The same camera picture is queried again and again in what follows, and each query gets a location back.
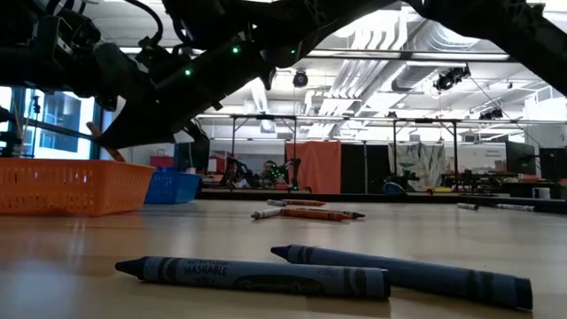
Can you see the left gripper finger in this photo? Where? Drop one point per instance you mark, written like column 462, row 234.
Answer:
column 128, row 77

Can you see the black partition panel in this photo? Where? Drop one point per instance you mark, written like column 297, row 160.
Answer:
column 354, row 168

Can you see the black background robot arm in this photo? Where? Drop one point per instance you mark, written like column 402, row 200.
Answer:
column 237, row 170
column 290, row 170

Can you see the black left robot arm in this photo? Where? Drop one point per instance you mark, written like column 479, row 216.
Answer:
column 22, row 44

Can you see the red box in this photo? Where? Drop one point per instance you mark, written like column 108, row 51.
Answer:
column 161, row 161

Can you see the brown crayon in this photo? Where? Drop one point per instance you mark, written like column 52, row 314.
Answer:
column 358, row 215

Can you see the silver ventilation duct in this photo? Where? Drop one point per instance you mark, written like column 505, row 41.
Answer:
column 443, row 44

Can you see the black beam with light strips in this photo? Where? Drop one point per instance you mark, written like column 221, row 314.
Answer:
column 405, row 55

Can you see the black overhead camera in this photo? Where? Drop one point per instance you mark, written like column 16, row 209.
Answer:
column 300, row 80

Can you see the window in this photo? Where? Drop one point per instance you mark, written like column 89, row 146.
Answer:
column 86, row 133

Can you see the white crayon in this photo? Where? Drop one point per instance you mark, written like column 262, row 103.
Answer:
column 266, row 214
column 467, row 206

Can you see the orange crayon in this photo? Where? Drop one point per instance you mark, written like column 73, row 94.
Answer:
column 314, row 215
column 95, row 131
column 305, row 203

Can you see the blue crayon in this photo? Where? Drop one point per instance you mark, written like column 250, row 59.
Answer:
column 266, row 277
column 443, row 277

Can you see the black ceiling camera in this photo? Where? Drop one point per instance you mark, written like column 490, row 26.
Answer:
column 491, row 113
column 449, row 79

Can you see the black monitor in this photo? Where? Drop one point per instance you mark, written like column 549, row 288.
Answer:
column 553, row 164
column 190, row 157
column 520, row 157

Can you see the blue rounded chair back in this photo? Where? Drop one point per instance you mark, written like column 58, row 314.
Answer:
column 394, row 189

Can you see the black background rig frame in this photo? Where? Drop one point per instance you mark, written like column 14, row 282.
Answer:
column 248, row 117
column 425, row 120

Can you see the blue plastic basket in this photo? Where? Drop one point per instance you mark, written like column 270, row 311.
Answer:
column 175, row 188

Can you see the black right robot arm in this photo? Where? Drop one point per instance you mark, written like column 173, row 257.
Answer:
column 509, row 26

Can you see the white mug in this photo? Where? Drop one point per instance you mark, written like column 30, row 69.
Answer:
column 541, row 193

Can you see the person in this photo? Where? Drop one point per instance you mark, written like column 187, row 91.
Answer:
column 269, row 170

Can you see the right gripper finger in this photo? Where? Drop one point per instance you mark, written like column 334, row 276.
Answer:
column 133, row 128

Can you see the grey patterned cloth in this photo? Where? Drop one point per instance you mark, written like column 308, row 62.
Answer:
column 425, row 159

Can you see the orange partition panel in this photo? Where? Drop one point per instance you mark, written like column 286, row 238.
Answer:
column 314, row 168

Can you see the cluttered background table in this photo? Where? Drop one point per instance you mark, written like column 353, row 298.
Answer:
column 483, row 181

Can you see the black tripod stand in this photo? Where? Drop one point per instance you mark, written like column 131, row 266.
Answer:
column 36, row 105

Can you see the orange plastic basket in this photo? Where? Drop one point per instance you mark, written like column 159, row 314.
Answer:
column 66, row 186

